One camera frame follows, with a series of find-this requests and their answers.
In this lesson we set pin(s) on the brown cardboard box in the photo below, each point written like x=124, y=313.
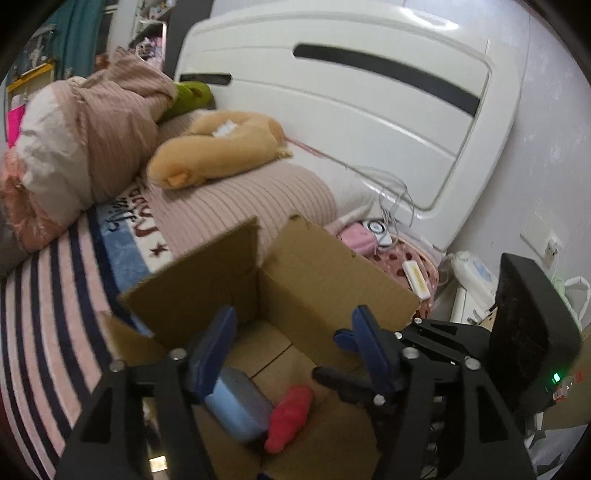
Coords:
x=304, y=281

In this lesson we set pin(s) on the pink and white quilt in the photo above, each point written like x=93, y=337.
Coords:
x=92, y=129

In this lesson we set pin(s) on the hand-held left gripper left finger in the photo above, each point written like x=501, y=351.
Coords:
x=220, y=344

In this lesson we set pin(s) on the white appliance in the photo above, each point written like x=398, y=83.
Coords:
x=471, y=277

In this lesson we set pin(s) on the cluttered shelf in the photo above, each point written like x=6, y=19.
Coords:
x=150, y=32

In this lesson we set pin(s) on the pink polka-dot blanket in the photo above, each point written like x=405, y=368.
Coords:
x=406, y=256

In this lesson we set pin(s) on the striped bed sheet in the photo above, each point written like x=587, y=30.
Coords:
x=46, y=323

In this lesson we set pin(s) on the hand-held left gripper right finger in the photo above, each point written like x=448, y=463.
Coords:
x=376, y=355

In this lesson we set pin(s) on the pink ribbed pillow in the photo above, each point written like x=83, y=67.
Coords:
x=240, y=198

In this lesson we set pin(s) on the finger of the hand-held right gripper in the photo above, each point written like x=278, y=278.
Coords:
x=341, y=381
x=443, y=334

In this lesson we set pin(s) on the yellow-edged frame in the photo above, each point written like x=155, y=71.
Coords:
x=30, y=76

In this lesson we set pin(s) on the teal curtain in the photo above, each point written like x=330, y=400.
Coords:
x=81, y=32

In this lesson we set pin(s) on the green plush toy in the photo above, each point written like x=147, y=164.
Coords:
x=189, y=99

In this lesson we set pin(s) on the white headboard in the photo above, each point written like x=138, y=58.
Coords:
x=351, y=115

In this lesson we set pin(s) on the pink pouch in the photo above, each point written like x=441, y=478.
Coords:
x=358, y=237

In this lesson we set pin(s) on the orange plush toy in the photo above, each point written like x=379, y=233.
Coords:
x=217, y=152

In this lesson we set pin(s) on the white round device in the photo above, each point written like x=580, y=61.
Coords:
x=379, y=230

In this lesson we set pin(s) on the white wall socket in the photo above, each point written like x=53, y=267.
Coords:
x=545, y=240

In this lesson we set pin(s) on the light blue plastic case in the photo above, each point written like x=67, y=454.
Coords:
x=240, y=408

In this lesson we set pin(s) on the brown board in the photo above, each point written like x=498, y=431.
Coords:
x=575, y=410

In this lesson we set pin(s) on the red plush item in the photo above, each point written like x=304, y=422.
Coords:
x=288, y=417

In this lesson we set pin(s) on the white and yellow bar device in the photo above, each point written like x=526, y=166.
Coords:
x=417, y=280

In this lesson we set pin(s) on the green and white bag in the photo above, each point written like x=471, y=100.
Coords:
x=575, y=300

